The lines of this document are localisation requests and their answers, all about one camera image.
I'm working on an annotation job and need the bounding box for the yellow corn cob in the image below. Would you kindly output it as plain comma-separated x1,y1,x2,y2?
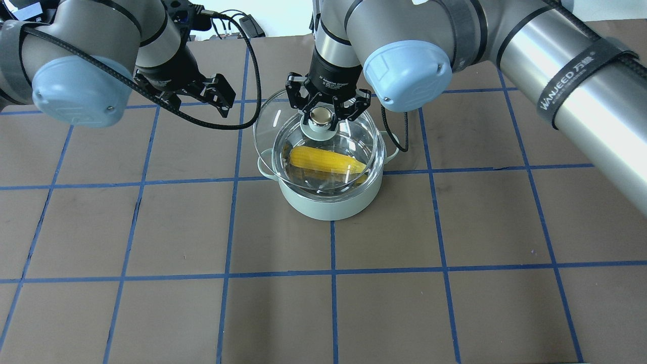
288,146,368,184

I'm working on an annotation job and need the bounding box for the glass pot lid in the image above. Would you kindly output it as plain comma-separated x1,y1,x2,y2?
253,90,382,195

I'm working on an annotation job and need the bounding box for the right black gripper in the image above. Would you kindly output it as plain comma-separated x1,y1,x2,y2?
285,49,371,126

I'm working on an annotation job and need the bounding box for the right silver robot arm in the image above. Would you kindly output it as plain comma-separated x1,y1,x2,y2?
285,1,646,213

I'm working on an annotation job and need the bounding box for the mint green electric pot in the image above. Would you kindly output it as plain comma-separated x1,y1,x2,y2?
257,130,399,221

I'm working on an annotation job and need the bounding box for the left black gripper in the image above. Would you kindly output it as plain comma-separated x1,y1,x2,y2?
136,48,236,118

